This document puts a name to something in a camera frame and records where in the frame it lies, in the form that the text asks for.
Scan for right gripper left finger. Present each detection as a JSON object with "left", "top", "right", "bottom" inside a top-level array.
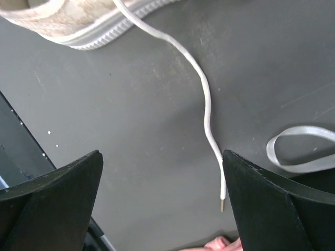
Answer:
[{"left": 1, "top": 150, "right": 104, "bottom": 250}]

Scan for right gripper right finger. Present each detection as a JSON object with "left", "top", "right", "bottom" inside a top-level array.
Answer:
[{"left": 223, "top": 150, "right": 334, "bottom": 250}]

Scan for beige lace sneaker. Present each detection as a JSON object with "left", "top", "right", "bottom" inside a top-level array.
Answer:
[{"left": 0, "top": 0, "right": 181, "bottom": 51}]

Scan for white shoelace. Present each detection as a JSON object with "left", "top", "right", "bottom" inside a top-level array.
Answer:
[{"left": 114, "top": 1, "right": 226, "bottom": 212}]

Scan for pink folded cloth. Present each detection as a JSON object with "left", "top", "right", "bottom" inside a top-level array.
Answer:
[{"left": 204, "top": 236, "right": 243, "bottom": 251}]

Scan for white ribbon loop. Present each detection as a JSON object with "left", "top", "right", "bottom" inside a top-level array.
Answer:
[{"left": 266, "top": 125, "right": 334, "bottom": 174}]

